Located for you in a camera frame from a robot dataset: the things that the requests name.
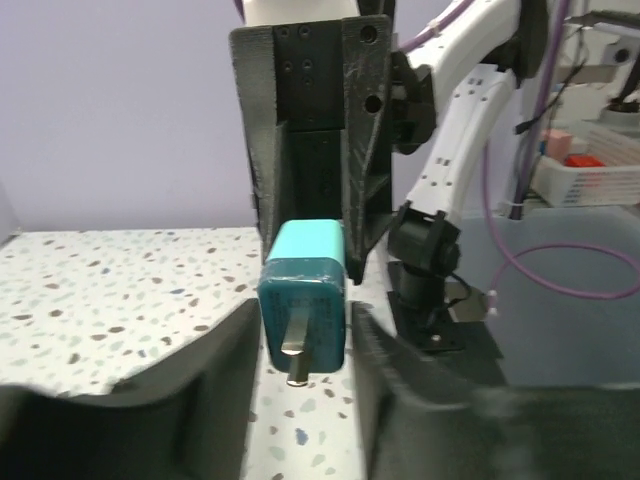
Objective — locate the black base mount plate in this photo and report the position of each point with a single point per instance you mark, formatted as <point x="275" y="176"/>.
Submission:
<point x="438" y="316"/>

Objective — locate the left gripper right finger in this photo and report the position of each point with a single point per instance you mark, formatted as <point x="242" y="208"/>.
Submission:
<point x="420" y="418"/>

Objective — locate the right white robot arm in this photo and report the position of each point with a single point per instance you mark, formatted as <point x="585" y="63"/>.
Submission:
<point x="448" y="88"/>

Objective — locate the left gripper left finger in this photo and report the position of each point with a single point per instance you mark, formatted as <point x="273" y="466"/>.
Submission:
<point x="185" y="417"/>

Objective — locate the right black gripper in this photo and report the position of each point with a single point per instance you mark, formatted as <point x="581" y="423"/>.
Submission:
<point x="295" y="71"/>

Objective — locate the white plastic basket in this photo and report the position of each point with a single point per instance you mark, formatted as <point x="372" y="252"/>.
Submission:
<point x="615" y="183"/>

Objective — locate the teal plug adapter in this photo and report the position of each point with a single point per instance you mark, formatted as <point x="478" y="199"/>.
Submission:
<point x="302" y="298"/>

